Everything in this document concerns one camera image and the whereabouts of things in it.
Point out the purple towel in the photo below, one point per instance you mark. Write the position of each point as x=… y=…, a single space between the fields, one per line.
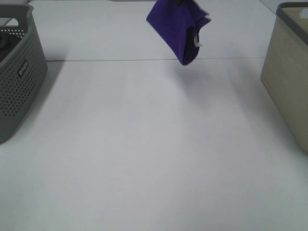
x=179 y=26

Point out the beige plastic basket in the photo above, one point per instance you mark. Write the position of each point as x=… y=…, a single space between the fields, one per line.
x=285 y=69

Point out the grey perforated plastic basket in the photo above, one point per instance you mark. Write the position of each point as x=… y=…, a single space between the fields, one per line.
x=23 y=67

